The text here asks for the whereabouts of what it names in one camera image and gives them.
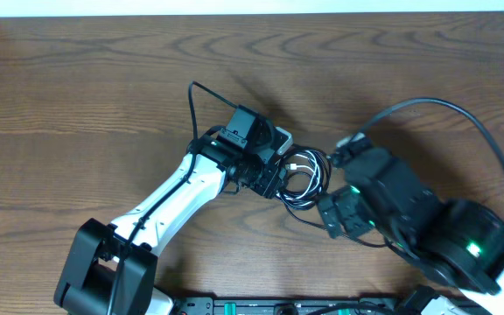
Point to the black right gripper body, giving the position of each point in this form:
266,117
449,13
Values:
353,215

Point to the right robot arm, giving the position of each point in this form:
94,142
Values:
457,243

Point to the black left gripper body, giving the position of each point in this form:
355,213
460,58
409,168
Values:
260,178

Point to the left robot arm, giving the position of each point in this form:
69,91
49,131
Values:
111,268

